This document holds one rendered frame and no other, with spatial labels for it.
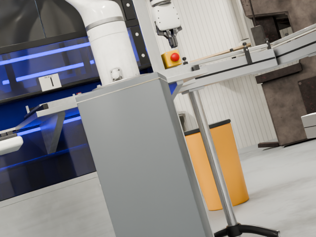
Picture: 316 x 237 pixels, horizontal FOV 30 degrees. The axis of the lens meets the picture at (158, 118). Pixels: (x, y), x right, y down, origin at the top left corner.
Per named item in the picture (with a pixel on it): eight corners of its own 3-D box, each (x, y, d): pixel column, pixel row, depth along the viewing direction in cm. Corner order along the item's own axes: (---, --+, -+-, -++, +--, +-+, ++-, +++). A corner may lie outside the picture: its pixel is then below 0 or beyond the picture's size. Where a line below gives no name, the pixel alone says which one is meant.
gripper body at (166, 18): (169, 3, 236) (177, 29, 236) (146, 7, 232) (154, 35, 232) (176, -3, 229) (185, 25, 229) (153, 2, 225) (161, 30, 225)
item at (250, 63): (164, 96, 279) (154, 64, 279) (152, 100, 293) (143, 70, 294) (280, 64, 306) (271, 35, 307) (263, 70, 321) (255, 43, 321)
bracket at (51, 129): (47, 154, 246) (39, 124, 246) (54, 152, 247) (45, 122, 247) (67, 147, 214) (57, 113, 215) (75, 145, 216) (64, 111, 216)
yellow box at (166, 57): (162, 70, 278) (158, 55, 278) (176, 67, 281) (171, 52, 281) (169, 67, 271) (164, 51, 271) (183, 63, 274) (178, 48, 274)
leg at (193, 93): (224, 239, 295) (181, 92, 296) (239, 233, 299) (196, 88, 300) (233, 240, 287) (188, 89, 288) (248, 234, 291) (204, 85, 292)
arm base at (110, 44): (148, 74, 169) (130, 12, 169) (86, 93, 171) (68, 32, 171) (155, 77, 188) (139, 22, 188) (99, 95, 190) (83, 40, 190)
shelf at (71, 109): (16, 131, 250) (14, 127, 250) (161, 92, 278) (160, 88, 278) (37, 117, 206) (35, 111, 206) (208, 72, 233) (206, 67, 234)
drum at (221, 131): (254, 201, 424) (229, 119, 425) (202, 215, 430) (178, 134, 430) (253, 193, 462) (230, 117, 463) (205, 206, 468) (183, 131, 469)
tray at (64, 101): (26, 124, 252) (24, 116, 252) (82, 109, 262) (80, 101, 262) (42, 113, 221) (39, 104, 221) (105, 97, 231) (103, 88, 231)
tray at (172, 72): (107, 100, 255) (105, 92, 255) (160, 86, 265) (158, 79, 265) (133, 87, 224) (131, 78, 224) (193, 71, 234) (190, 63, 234)
